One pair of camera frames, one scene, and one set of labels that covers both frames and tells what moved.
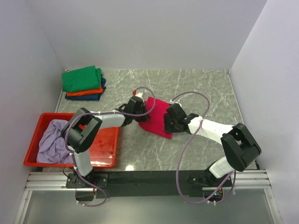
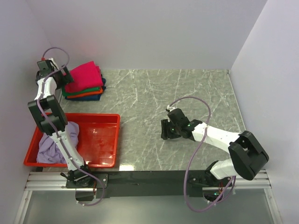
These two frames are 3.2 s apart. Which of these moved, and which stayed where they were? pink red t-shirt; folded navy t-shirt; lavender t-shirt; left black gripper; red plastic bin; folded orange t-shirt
Moved: left black gripper; pink red t-shirt
Stayed: lavender t-shirt; red plastic bin; folded orange t-shirt; folded navy t-shirt
